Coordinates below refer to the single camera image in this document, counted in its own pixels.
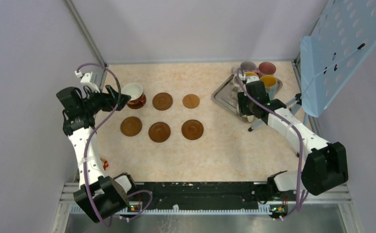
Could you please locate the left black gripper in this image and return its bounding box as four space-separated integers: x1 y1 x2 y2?
81 84 131 115

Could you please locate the floral mug yellow inside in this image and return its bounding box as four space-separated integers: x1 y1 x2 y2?
232 72 256 88

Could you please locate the light wooden coaster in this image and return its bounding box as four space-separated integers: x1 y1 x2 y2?
182 94 200 109

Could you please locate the cream ribbed mug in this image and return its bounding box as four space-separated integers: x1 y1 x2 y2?
236 103 255 122

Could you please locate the pink mug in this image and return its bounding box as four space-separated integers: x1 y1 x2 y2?
252 62 277 77

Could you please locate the small red owl sticker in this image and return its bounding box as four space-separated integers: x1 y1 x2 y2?
100 158 109 170

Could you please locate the metal tray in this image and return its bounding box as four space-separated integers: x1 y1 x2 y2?
211 74 283 124

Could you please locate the white and brown cup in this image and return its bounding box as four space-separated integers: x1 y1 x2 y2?
121 83 144 100

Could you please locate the grey purple mug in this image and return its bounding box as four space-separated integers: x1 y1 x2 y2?
231 61 257 75

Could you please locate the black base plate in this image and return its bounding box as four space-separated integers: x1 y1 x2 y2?
132 182 296 213

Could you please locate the dark wooden coaster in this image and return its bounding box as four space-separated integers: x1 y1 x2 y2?
181 119 204 140
120 116 143 137
127 94 147 109
152 92 173 111
148 122 171 143

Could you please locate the light blue music stand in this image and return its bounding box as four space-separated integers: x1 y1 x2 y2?
247 0 376 158

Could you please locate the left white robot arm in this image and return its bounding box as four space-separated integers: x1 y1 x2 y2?
56 85 138 223

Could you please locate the blue butterfly mug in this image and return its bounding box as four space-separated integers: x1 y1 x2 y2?
260 75 278 100

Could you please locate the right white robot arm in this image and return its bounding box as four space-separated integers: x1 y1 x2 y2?
237 81 349 200

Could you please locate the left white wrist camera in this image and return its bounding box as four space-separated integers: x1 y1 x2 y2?
75 71 100 93

